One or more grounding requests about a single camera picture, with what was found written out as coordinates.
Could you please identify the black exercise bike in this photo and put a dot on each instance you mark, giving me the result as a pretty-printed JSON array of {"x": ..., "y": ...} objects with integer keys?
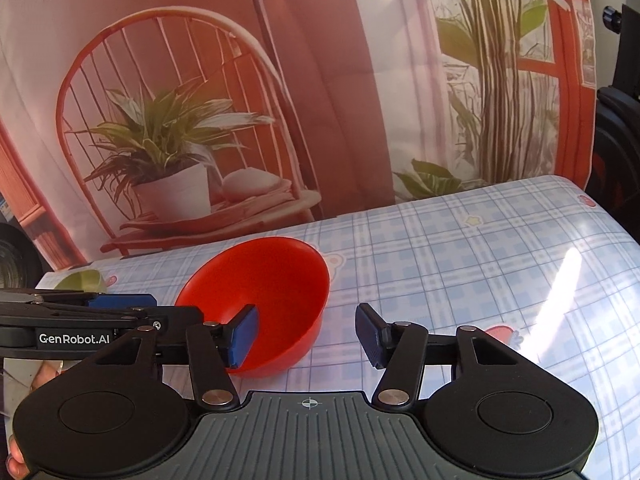
[{"x": 617, "y": 135}]

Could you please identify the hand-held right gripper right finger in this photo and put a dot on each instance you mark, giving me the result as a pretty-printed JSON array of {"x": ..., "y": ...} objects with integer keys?
[{"x": 369, "y": 335}]

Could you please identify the olive gold plate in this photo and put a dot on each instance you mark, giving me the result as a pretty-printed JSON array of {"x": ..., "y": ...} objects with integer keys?
[{"x": 80, "y": 280}]

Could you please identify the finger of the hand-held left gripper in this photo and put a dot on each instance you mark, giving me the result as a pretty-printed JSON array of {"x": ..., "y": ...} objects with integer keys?
[
  {"x": 120, "y": 300},
  {"x": 175, "y": 317}
]

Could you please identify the person's left hand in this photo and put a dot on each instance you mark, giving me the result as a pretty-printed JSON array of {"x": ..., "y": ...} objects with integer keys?
[{"x": 15, "y": 460}]

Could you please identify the white washing machine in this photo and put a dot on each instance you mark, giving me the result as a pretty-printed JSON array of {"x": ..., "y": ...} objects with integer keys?
[{"x": 15, "y": 255}]

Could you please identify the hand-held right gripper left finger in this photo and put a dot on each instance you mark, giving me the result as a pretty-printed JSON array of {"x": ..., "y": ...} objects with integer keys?
[{"x": 244, "y": 335}]

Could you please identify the printed room backdrop cloth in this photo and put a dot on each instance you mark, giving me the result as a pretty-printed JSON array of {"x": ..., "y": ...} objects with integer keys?
[{"x": 325, "y": 85}]

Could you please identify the blue checked tablecloth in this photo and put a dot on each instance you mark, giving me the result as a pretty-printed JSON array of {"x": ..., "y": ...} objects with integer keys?
[{"x": 475, "y": 260}]

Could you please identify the red plastic bowl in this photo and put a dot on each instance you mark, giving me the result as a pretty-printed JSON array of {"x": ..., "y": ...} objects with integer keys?
[{"x": 280, "y": 280}]

